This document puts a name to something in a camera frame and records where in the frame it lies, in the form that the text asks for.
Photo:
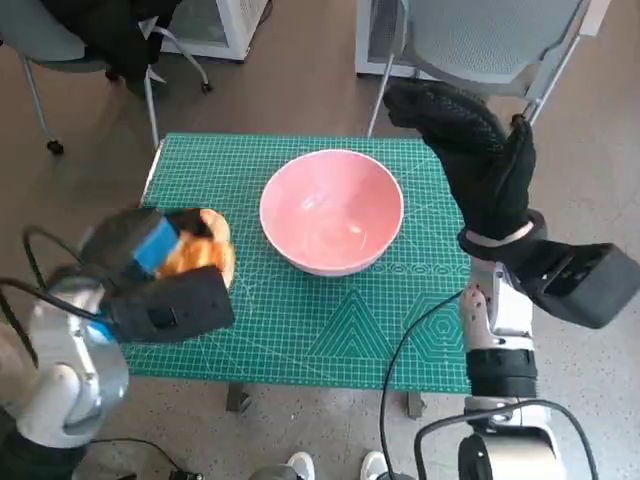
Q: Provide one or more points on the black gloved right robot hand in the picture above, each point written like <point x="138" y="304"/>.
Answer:
<point x="487" y="172"/>

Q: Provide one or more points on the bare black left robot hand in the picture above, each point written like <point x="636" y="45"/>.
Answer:
<point x="150" y="245"/>

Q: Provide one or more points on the rectangular toy bread loaf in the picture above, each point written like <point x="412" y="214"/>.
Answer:
<point x="200" y="255"/>

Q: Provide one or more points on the round toy bread bun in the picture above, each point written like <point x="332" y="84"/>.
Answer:
<point x="220" y="225"/>

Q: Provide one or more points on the pink bowl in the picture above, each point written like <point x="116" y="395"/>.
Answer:
<point x="330" y="210"/>

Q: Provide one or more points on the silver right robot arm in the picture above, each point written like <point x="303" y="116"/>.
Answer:
<point x="502" y="370"/>

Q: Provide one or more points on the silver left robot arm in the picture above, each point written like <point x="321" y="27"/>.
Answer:
<point x="70" y="380"/>

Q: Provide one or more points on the grey mesh chair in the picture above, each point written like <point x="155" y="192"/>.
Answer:
<point x="485" y="40"/>

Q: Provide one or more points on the white mesh front cabinet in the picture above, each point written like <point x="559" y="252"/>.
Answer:
<point x="220" y="25"/>
<point x="377" y="35"/>

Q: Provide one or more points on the green cutting mat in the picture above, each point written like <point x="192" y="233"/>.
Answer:
<point x="310" y="325"/>

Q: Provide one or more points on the teal seat office chair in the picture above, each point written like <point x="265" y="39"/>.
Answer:
<point x="45" y="45"/>

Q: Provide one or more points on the white shoe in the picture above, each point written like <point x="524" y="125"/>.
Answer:
<point x="372" y="462"/>
<point x="301" y="465"/>

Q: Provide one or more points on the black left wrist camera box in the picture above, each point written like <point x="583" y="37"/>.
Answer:
<point x="175" y="305"/>

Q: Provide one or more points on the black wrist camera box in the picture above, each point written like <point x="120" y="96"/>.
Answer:
<point x="175" y="305"/>
<point x="585" y="285"/>

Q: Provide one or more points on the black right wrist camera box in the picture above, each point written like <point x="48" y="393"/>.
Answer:
<point x="585" y="285"/>

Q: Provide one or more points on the black table bracket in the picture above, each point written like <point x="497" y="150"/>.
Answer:
<point x="238" y="399"/>
<point x="416" y="405"/>

